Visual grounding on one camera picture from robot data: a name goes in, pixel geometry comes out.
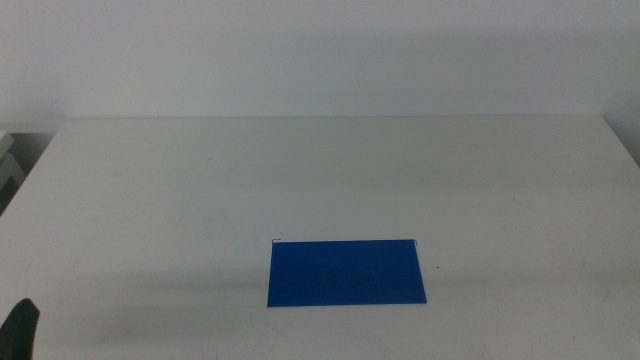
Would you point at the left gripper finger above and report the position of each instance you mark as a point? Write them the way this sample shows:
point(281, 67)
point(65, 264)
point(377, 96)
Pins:
point(20, 330)

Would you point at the blue rectangular mat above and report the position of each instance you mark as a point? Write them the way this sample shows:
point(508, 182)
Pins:
point(345, 272)

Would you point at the white side cabinet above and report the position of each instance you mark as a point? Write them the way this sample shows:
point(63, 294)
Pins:
point(7, 165)

